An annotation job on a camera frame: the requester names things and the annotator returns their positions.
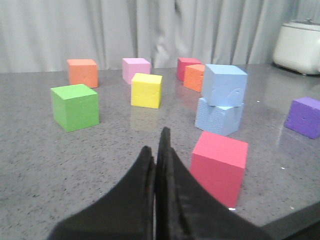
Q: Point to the large red foam cube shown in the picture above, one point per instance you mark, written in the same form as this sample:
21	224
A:
218	163

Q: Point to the smooth light blue foam cube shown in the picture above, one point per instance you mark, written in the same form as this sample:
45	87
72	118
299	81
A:
223	85

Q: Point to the rough orange foam cube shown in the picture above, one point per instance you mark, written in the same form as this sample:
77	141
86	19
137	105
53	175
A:
193	77

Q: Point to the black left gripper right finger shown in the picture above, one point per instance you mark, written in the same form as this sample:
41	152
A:
185	211

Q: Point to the pink foam cube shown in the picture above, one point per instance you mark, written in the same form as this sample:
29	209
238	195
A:
131	66

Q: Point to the green foam cube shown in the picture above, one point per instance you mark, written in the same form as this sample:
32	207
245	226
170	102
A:
75	107

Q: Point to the smooth orange foam cube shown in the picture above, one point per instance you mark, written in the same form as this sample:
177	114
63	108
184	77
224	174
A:
83	71

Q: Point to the grey pleated curtain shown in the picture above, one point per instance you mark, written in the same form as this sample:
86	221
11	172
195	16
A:
41	35

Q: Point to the white rice cooker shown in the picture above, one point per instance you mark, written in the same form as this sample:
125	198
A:
298	47

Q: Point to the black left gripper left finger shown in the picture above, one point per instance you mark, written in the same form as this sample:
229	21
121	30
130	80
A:
124	213

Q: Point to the rough light blue foam cube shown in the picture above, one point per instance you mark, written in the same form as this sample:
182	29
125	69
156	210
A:
221	120

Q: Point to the yellow foam cube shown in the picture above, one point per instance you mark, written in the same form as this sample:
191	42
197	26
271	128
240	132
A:
146	90

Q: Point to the purple foam cube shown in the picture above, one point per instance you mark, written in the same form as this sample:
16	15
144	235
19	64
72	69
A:
304	117

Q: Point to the far red foam cube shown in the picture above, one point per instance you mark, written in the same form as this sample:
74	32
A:
182	62

